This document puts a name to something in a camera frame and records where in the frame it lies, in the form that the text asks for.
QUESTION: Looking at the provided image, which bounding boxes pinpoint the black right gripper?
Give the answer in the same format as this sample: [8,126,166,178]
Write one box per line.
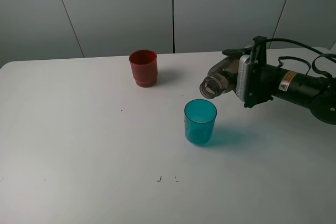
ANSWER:
[222,47,278,108]

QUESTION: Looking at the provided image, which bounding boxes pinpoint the smoky transparent plastic bottle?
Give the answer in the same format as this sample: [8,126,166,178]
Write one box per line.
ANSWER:
[199,56,239,99]

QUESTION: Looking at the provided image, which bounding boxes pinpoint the teal transparent plastic cup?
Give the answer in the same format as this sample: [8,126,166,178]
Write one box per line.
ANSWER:
[184,99,217,145]

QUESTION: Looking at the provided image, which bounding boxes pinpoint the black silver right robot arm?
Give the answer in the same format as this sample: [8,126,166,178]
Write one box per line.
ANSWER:
[222,48,335,125]

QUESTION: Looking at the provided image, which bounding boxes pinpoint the red plastic cup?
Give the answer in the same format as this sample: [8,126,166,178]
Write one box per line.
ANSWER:
[129,49,158,88]

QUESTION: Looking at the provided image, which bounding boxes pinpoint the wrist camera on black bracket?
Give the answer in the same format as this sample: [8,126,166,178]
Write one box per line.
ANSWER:
[235,36,267,108]

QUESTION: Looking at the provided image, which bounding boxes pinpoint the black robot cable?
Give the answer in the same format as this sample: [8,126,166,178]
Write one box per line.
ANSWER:
[265,38,336,78]

